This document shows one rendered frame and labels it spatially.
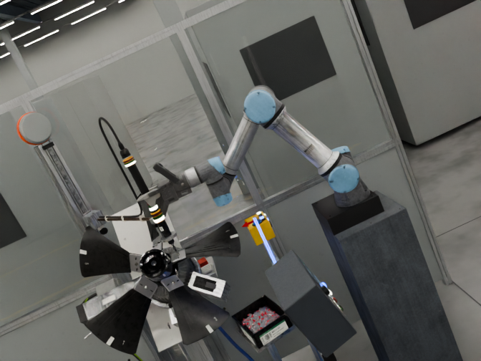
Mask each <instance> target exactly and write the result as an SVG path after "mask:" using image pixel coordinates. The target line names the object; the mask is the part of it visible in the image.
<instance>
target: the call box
mask: <svg viewBox="0 0 481 361"><path fill-rule="evenodd" d="M261 214H262V215H263V217H264V218H266V216H265V215H264V213H263V212H262V211H261ZM253 217H254V218H256V220H257V219H260V218H259V216H258V214H256V215H254V216H251V217H249V218H247V219H245V220H244V221H245V222H247V223H248V222H250V221H252V220H253ZM258 225H259V226H260V228H261V230H262V232H263V235H264V237H265V239H266V241H268V240H270V239H272V238H275V237H276V235H275V234H274V232H273V229H272V227H271V225H270V223H269V221H268V219H267V218H266V219H265V221H262V219H261V222H260V223H259V224H258ZM248 230H249V231H250V233H251V236H252V237H253V240H254V241H255V243H256V246H258V245H260V244H262V243H264V241H263V239H262V237H261V234H260V232H259V230H258V228H257V226H256V225H253V223H251V224H249V225H248Z"/></svg>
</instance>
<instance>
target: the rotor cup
mask: <svg viewBox="0 0 481 361"><path fill-rule="evenodd" d="M168 257H169V258H170V259H169V258H168ZM152 261H156V265H154V266H152V264H151V262H152ZM140 271H141V272H142V274H143V275H144V276H146V278H148V279H149V280H150V281H152V282H154V283H156V284H157V285H158V287H164V286H163V285H162V284H161V283H160V281H161V280H162V279H165V278H168V277H169V276H172V275H176V276H178V274H179V264H178V263H176V264H174V265H173V263H172V262H171V254H168V253H165V252H164V251H162V250H159V249H150V250H149V251H146V252H145V253H144V254H143V255H142V257H141V259H140ZM163 274H165V275H166V276H163Z"/></svg>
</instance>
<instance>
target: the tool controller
mask: <svg viewBox="0 0 481 361"><path fill-rule="evenodd" d="M265 273H266V276H267V277H268V281H269V282H270V284H271V286H272V288H273V290H274V292H275V294H276V297H277V299H278V301H279V303H280V305H281V307H282V309H283V311H284V313H285V315H286V316H287V317H288V318H289V319H290V320H291V321H292V322H293V323H294V324H295V325H296V326H297V327H298V329H299V330H300V331H301V332H302V333H303V334H304V335H305V336H306V338H307V339H308V340H309V341H310V342H311V343H312V345H313V346H314V347H315V348H316V349H317V351H319V352H320V353H321V354H322V355H323V356H324V357H328V356H329V355H331V354H332V353H333V352H334V351H336V350H337V349H338V348H340V346H342V345H343V344H344V343H345V342H347V341H348V340H349V339H350V338H352V337H353V336H354V335H355V334H356V330H355V328H354V326H353V325H352V324H351V323H350V321H349V319H348V318H347V317H346V315H345V314H344V313H342V312H341V310H340V309H339V308H338V307H337V305H336V303H335V302H334V301H333V300H332V298H331V297H330V296H329V294H330V291H329V290H328V289H327V287H326V286H325V285H322V284H321V282H320V281H319V280H318V279H317V277H316V276H315V275H314V274H313V272H312V271H311V270H310V269H309V268H308V267H307V265H305V264H304V262H303V261H302V260H301V259H300V258H299V256H298V255H297V254H296V253H295V252H294V251H293V250H290V251H289V252H288V253H287V254H286V255H285V256H283V257H282V258H281V259H280V260H278V261H277V262H276V263H275V264H274V265H273V266H271V267H270V268H269V269H268V270H266V272H265Z"/></svg>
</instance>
